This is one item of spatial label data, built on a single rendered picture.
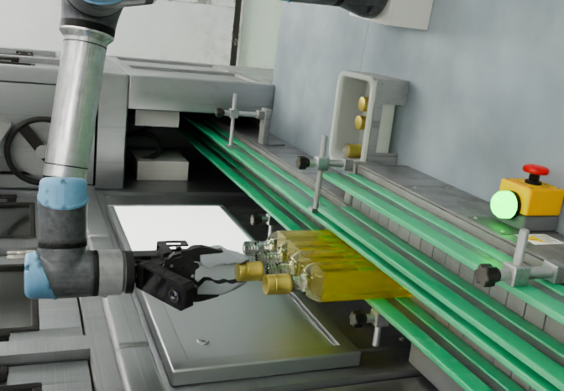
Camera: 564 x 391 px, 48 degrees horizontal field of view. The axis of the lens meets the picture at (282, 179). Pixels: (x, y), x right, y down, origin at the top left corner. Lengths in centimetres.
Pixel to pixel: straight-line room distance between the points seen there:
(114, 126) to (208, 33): 294
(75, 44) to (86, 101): 10
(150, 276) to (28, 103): 111
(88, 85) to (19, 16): 362
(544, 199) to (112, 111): 140
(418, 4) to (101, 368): 93
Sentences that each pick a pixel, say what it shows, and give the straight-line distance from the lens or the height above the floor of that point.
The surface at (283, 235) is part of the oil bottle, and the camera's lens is 126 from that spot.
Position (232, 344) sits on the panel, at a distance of 116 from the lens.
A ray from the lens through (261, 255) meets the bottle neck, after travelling 118.
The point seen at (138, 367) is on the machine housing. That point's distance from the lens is 109.
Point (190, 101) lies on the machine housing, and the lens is 211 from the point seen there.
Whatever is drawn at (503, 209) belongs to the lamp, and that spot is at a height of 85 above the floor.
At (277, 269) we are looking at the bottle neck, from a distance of 114.
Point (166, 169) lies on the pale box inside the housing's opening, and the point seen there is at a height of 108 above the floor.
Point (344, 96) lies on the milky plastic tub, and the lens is 156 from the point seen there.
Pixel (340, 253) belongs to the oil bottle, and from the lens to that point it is 119.
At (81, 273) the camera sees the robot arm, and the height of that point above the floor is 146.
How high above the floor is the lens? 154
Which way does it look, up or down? 22 degrees down
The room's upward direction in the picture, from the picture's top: 89 degrees counter-clockwise
